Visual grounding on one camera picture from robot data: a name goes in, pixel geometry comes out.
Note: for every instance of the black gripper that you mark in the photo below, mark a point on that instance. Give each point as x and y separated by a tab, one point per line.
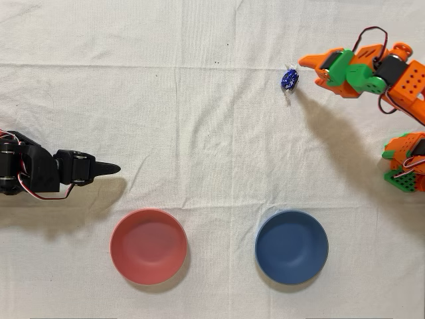
80	167

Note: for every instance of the orange green gripper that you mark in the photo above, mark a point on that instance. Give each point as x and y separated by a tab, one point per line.
323	68

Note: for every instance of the blue candy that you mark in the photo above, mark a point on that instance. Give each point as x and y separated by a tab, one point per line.
289	79

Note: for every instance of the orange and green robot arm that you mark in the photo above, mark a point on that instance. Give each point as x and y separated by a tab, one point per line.
411	83

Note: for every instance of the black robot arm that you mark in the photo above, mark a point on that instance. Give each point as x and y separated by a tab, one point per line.
36	166

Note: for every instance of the pink bowl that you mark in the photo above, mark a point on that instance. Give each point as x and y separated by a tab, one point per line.
149	247

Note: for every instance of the blue bowl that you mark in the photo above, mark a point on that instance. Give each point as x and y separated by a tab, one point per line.
292	247

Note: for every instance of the white tablecloth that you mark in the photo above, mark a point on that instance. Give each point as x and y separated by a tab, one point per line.
199	133

